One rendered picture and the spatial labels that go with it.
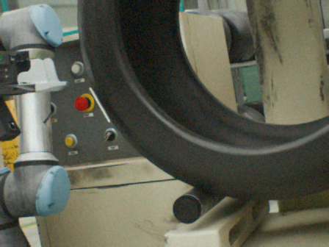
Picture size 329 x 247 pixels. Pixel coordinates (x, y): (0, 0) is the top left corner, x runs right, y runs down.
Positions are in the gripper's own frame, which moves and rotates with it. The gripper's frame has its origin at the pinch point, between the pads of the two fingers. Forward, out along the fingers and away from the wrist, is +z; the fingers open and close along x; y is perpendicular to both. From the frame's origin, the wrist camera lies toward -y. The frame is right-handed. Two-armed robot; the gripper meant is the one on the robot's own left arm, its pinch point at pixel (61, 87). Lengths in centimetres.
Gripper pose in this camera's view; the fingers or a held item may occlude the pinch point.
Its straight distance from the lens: 117.6
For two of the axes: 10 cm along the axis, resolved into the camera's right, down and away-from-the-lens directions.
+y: -0.5, -9.9, -1.0
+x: 3.5, -1.1, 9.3
